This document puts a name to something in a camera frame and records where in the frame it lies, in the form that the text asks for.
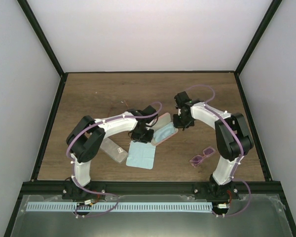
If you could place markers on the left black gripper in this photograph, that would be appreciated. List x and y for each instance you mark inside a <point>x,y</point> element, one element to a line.
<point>147,139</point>

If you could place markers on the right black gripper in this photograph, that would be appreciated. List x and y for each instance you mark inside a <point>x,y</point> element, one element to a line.
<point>177,125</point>

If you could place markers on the blue cleaning cloth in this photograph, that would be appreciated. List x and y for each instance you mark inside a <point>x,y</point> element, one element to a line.
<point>141,155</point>
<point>164,132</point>

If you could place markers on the pink glasses case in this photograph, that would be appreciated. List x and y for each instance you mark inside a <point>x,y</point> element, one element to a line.
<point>161,122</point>

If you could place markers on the purple sunglasses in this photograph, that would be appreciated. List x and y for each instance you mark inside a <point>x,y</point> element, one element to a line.
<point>198,159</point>

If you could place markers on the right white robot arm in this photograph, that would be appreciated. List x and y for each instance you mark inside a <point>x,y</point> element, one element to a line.
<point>233,137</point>

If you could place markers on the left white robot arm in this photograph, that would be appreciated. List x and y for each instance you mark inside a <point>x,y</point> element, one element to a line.
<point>86,138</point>

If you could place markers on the grey glasses case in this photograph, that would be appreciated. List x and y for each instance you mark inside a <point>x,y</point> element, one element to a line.
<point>113,150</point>

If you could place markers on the black aluminium frame rail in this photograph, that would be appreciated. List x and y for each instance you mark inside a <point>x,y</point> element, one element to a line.
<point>202,190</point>

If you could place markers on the blue slotted cable duct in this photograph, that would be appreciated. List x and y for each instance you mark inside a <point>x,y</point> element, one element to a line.
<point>193,207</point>

